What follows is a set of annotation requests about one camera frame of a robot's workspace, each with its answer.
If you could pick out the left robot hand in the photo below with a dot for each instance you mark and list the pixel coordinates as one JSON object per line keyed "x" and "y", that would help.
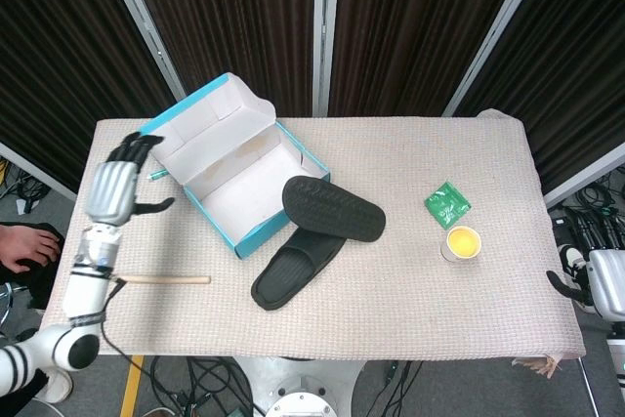
{"x": 112, "y": 192}

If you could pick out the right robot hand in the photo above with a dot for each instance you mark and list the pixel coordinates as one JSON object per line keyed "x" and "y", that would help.
{"x": 608, "y": 285}

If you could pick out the bare person hand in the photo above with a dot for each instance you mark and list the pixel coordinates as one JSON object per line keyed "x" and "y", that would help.
{"x": 24, "y": 246}

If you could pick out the light blue shoe box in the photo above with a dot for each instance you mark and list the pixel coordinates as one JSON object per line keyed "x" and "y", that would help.
{"x": 229, "y": 178}

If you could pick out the black slipper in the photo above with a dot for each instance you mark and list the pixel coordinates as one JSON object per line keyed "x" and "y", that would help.
{"x": 293, "y": 270}
{"x": 337, "y": 209}

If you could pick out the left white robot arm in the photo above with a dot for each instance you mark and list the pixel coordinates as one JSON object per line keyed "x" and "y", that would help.
{"x": 83, "y": 300}

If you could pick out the green marker pen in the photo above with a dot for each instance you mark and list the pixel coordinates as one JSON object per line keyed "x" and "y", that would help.
{"x": 158, "y": 174}

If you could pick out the chrome chair base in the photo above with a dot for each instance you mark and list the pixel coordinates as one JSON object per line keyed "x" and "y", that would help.
{"x": 6, "y": 304}

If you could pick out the wooden stick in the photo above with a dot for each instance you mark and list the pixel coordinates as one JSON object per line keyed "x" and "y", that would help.
{"x": 166, "y": 279}

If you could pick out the dark ribbed partition panel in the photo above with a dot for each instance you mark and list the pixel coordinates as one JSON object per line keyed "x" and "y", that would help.
{"x": 234, "y": 21}
{"x": 58, "y": 55}
{"x": 576, "y": 60}
{"x": 415, "y": 31}

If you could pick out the paper cup with yellow liquid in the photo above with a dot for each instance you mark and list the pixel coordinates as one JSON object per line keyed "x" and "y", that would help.
{"x": 464, "y": 243}

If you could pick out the green tea packet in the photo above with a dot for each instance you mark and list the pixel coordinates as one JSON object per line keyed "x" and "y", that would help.
{"x": 446, "y": 204}

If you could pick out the beige woven tablecloth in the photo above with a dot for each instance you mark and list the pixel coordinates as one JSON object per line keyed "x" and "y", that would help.
{"x": 390, "y": 309}

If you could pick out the aluminium partition post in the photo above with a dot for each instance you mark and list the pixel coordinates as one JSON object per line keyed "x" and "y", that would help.
{"x": 493, "y": 41}
{"x": 34, "y": 170}
{"x": 586, "y": 178}
{"x": 324, "y": 31}
{"x": 146, "y": 31}

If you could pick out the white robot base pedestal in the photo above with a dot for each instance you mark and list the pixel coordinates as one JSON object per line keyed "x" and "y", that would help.
{"x": 303, "y": 387}

